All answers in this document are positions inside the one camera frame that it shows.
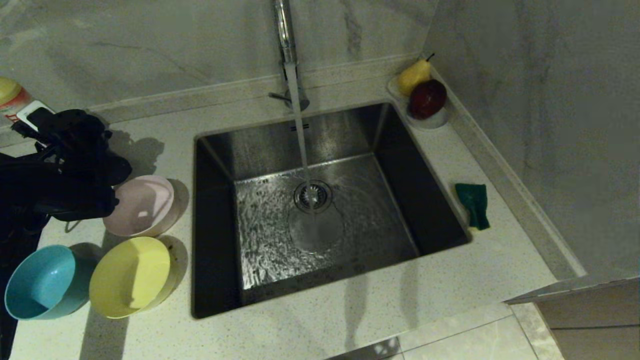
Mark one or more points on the yellow pear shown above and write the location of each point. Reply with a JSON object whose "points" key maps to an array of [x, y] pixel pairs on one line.
{"points": [[412, 77]]}

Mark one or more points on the stainless steel sink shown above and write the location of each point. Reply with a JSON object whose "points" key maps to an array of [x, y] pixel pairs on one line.
{"points": [[380, 200]]}

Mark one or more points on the black induction cooktop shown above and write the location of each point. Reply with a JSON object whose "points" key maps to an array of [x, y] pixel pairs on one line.
{"points": [[4, 340]]}

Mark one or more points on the chrome faucet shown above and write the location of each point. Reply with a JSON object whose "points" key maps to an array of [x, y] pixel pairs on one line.
{"points": [[285, 35]]}

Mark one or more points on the round metal drain strainer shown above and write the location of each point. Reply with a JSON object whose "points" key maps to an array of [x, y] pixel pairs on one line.
{"points": [[313, 196]]}

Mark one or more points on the dark red apple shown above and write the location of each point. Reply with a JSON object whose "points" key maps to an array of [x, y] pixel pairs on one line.
{"points": [[426, 99]]}

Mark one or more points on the small white dish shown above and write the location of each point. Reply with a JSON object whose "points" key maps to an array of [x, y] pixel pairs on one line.
{"points": [[432, 123]]}

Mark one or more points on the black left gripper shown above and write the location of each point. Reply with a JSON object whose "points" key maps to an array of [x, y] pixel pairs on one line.
{"points": [[80, 140]]}

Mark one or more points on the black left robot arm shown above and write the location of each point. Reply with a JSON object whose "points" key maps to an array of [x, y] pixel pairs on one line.
{"points": [[50, 192]]}

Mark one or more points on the yellow plastic bowl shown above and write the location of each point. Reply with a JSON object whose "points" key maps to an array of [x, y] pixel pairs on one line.
{"points": [[130, 277]]}

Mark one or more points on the blue plastic bowl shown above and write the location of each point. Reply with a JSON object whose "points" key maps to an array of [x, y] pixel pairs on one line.
{"points": [[42, 282]]}

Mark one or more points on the yellow green sponge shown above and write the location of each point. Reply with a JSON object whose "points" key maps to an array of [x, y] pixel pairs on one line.
{"points": [[474, 200]]}

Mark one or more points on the orange dish soap bottle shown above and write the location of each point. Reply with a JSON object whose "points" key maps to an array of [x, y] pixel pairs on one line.
{"points": [[7, 92]]}

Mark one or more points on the pink plastic bowl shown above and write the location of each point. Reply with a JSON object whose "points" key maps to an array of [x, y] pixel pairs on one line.
{"points": [[145, 207]]}

